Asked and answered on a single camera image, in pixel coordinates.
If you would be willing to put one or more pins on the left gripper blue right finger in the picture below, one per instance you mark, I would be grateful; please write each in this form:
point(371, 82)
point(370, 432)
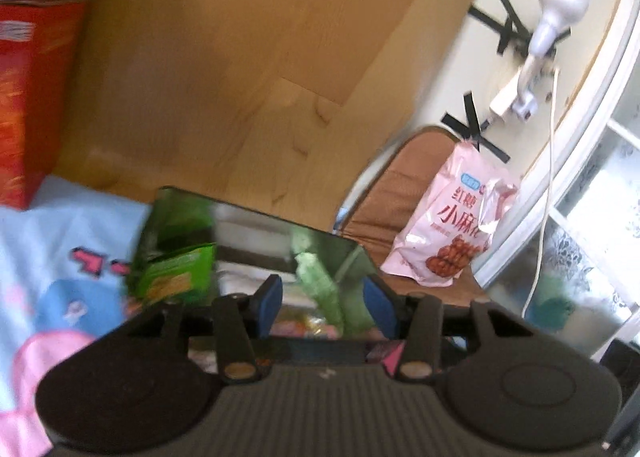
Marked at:
point(415, 319)

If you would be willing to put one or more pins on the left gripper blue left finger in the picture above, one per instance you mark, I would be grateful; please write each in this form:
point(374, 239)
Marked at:
point(238, 319)

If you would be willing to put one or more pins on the light green snack packet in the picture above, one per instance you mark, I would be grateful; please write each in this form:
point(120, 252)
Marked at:
point(320, 287)

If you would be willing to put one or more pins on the green pea snack packet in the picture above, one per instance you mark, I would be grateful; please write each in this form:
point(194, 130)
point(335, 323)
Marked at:
point(184, 275)

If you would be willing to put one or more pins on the pink twisted-dough snack bag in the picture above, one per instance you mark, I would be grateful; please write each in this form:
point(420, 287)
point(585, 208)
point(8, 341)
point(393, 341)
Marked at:
point(455, 221)

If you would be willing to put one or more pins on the black printed tin box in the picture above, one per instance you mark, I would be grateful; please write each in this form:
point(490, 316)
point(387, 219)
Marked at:
point(253, 245)

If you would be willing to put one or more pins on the brown seat cushion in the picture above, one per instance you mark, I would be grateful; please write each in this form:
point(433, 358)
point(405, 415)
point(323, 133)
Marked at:
point(385, 206)

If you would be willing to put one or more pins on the wooden headboard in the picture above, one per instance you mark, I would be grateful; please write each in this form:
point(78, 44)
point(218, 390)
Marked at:
point(278, 105)

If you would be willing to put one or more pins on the red gift bag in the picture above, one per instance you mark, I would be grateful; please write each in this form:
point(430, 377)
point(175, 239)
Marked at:
point(38, 48)

